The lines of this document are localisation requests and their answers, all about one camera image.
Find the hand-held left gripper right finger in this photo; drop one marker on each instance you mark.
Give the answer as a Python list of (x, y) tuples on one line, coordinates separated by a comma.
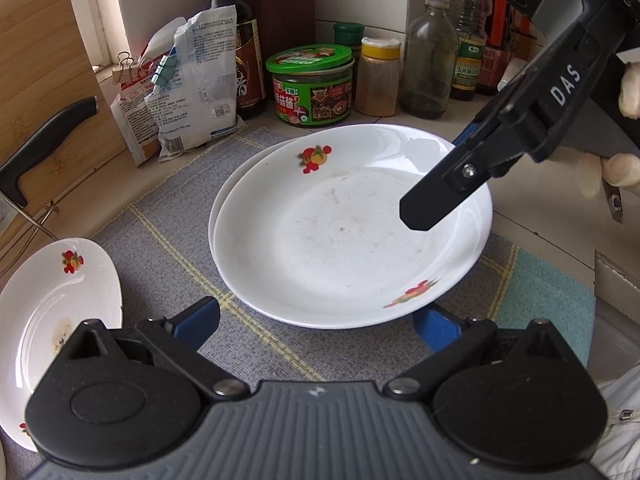
[(437, 330)]

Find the white plate with brown speck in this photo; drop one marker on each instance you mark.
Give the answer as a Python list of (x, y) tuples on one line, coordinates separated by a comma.
[(239, 175)]

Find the person's right hand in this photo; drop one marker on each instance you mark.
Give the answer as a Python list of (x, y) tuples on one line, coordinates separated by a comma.
[(610, 172)]

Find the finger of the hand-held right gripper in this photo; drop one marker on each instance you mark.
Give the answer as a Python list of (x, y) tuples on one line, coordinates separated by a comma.
[(469, 132), (435, 195)]

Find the glass bottle with red cap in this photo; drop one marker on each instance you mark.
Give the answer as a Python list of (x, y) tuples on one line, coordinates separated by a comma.
[(427, 60)]

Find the white printed plastic bag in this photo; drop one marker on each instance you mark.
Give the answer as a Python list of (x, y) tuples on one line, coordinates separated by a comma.
[(200, 90)]

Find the oil bottle with green label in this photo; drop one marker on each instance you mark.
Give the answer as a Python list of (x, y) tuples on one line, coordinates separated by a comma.
[(467, 70)]

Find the green binder clip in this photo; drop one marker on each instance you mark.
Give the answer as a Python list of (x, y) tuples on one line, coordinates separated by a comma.
[(167, 72)]

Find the dark soy sauce bottle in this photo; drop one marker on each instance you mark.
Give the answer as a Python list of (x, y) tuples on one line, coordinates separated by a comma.
[(245, 75)]

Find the white plate with fruit print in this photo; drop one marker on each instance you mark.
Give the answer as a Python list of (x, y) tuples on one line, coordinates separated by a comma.
[(325, 240)]

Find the orange and white packet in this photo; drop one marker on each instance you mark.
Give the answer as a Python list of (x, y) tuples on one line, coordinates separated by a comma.
[(132, 125)]

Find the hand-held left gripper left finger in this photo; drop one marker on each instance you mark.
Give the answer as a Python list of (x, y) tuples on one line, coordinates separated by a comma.
[(197, 322)]

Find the white plate with brown stain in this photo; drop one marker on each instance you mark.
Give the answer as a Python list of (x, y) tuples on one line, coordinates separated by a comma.
[(45, 300)]

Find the small green lidded jar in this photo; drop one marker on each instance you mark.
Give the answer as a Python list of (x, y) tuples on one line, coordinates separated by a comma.
[(348, 35)]

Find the green lidded sauce jar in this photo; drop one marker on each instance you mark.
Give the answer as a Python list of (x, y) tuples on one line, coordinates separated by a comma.
[(310, 95)]

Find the gold binder clip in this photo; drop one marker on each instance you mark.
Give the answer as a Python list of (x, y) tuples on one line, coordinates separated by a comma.
[(121, 72)]

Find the yellow lidded spice jar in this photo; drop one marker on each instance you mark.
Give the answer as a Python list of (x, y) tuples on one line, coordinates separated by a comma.
[(377, 85)]

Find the bamboo cutting board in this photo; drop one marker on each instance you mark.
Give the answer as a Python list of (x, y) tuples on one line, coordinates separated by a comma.
[(40, 60)]

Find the dark red knife block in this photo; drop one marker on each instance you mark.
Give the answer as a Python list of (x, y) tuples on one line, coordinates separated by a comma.
[(290, 10)]

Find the light grey jacket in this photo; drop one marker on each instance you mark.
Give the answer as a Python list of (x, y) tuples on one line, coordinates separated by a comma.
[(622, 440)]

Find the grey checked cloth mat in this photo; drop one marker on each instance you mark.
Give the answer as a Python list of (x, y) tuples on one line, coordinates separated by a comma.
[(165, 260)]

